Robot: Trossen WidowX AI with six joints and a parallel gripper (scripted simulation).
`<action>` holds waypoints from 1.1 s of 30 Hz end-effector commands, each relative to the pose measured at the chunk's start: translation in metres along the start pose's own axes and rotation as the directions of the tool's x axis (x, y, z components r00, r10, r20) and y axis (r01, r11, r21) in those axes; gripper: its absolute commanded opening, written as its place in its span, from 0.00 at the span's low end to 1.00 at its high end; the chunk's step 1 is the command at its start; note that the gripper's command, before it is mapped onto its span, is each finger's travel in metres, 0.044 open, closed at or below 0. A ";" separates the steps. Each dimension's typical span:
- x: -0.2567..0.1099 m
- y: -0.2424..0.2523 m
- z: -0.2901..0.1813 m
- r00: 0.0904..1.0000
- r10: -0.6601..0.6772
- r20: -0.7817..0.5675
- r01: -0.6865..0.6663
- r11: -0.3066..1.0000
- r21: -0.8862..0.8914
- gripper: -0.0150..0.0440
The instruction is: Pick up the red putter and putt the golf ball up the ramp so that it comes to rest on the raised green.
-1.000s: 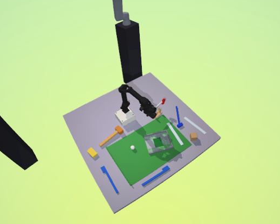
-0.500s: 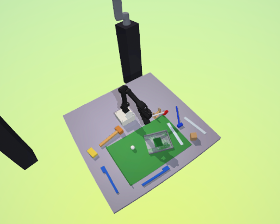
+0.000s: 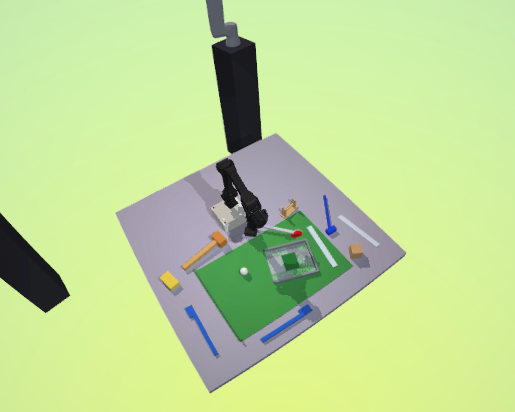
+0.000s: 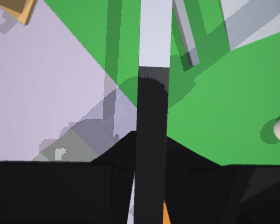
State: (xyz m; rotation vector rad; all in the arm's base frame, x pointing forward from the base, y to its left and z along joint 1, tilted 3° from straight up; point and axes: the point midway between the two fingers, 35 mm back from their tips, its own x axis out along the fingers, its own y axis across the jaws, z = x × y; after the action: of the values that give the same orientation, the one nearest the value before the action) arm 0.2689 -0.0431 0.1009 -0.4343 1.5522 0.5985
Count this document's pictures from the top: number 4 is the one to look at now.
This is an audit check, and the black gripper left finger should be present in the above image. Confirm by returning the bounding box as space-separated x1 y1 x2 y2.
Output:
0 131 136 224

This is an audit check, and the white golf ball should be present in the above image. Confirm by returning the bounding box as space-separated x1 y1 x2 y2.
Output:
274 120 280 140

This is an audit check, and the green flat mat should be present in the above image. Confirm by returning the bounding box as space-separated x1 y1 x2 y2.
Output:
44 0 280 166

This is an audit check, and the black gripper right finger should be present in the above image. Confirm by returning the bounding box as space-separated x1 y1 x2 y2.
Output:
164 136 280 224

